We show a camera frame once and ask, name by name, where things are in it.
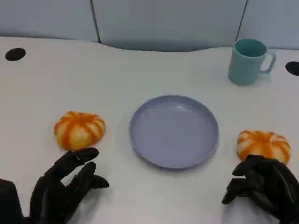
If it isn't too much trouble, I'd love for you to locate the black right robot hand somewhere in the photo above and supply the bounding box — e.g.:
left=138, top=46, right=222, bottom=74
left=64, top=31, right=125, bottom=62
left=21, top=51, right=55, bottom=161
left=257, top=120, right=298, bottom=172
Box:
left=221, top=154, right=299, bottom=224

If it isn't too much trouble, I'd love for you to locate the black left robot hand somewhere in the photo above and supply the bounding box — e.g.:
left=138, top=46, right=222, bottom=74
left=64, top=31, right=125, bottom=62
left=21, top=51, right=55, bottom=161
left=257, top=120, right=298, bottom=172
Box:
left=24, top=147, right=110, bottom=224

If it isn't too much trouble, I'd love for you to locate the orange and white toy bread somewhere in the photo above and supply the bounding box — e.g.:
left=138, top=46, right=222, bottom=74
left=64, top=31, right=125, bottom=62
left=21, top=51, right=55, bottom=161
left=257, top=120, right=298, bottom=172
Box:
left=54, top=111, right=107, bottom=151
left=237, top=130, right=292, bottom=165

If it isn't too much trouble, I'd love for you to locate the lilac plate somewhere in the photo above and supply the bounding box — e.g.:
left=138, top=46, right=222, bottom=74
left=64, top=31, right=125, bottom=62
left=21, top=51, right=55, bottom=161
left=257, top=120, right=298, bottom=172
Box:
left=129, top=94, right=220, bottom=170

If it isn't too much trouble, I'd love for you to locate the pale green mug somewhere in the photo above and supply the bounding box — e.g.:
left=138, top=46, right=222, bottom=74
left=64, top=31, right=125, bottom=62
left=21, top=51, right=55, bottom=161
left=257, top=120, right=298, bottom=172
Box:
left=228, top=38, right=277, bottom=86

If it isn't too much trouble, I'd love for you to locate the grey-blue partition panel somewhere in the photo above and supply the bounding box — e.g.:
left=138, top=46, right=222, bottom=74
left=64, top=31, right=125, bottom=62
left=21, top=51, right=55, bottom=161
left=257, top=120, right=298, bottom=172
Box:
left=238, top=0, right=299, bottom=51
left=91, top=0, right=248, bottom=53
left=0, top=0, right=101, bottom=44

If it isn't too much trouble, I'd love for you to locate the black table cable grommet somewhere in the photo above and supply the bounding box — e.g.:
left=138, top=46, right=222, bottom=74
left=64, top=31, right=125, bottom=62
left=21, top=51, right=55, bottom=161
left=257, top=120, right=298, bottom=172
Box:
left=5, top=48, right=27, bottom=62
left=285, top=61, right=299, bottom=76

